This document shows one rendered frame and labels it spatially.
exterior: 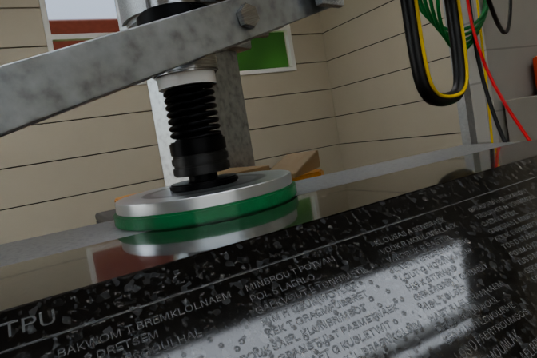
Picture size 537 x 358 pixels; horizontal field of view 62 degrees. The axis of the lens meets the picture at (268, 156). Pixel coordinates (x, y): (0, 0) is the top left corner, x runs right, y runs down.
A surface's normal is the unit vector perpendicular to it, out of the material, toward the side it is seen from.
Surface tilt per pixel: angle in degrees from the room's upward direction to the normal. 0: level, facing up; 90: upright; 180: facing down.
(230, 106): 90
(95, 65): 90
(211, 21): 90
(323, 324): 45
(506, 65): 90
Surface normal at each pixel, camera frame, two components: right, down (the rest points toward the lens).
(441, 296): 0.22, -0.72
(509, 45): 0.47, -0.04
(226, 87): 0.84, -0.11
